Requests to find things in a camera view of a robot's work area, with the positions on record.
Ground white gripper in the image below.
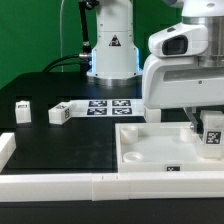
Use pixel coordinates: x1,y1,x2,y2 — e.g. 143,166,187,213
142,23,224,134

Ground white left fence wall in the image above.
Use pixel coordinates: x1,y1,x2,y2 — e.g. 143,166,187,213
0,133,16,172

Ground white front fence wall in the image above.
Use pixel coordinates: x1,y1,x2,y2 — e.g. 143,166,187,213
0,171,224,202

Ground black cable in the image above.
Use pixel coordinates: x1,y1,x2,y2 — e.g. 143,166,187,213
42,54,92,73

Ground grey thin cable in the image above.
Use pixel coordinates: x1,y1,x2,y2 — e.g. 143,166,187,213
59,0,66,73

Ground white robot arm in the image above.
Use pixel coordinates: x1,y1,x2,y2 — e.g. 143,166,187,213
79,0,224,113

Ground white base tag plate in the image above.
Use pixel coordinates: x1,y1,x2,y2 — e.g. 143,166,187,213
70,99,144,117

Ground white square tabletop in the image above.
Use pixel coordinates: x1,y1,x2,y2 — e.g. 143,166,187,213
115,122,224,173

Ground white fence wall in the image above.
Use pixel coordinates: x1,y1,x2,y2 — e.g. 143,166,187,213
0,171,224,202
0,133,16,172

